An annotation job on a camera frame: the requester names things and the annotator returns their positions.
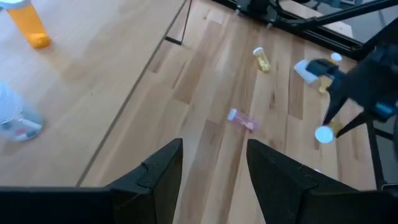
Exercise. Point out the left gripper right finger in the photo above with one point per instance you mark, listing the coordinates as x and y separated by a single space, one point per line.
289 193

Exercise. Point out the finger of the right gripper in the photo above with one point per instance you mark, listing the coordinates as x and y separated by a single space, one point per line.
353 124
334 109

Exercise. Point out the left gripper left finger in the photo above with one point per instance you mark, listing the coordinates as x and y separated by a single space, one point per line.
149 186

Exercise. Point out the pink medicine bottle white cap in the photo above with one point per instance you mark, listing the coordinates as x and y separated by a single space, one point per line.
244 120

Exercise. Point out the clear medicine bottle white cap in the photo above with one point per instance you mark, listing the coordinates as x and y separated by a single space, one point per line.
15 118

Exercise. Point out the wooden shelf black legs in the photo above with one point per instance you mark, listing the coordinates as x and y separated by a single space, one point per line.
87 77

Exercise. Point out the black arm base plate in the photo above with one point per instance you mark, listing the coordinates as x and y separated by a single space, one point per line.
258 12

